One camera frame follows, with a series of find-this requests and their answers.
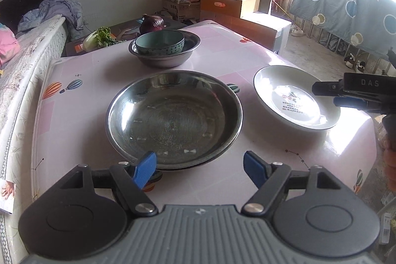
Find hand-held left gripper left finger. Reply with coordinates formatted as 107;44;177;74
59;151;159;217

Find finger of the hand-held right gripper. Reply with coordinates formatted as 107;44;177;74
312;72;390;97
333;96;396;114

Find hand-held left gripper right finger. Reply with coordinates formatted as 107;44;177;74
241;151;341;216

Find large steel plate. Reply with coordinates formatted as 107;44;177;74
118;128;243;172
105;70;243;170

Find white ceramic plate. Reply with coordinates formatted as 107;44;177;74
253;65;341;132

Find deep steel basin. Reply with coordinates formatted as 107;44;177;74
128;30;201;68

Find green ceramic bowl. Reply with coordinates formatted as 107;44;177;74
135;30;185;56

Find person's right hand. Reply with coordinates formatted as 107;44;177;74
379;128;396;187

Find blue patterned hanging blanket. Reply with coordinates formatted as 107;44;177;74
289;0;396;62

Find large closed cardboard box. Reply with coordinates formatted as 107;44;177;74
240;13;292;54

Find flat printed box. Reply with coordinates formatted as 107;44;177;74
62;18;186;57

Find napa cabbage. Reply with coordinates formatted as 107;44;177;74
83;27;120;51

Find photo card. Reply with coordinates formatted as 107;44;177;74
0;179;16;215

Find red onion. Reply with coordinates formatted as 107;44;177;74
139;14;165;35

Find white quilted mattress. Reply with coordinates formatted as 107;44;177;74
0;15;69;264

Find open brown cardboard box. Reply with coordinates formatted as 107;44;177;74
200;0;260;22

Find cardboard box with clutter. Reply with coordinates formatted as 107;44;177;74
151;0;201;22

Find grey-blue crumpled clothes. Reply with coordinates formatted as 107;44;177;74
17;0;84;39

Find pink patterned quilt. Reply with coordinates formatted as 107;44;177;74
0;23;21;67

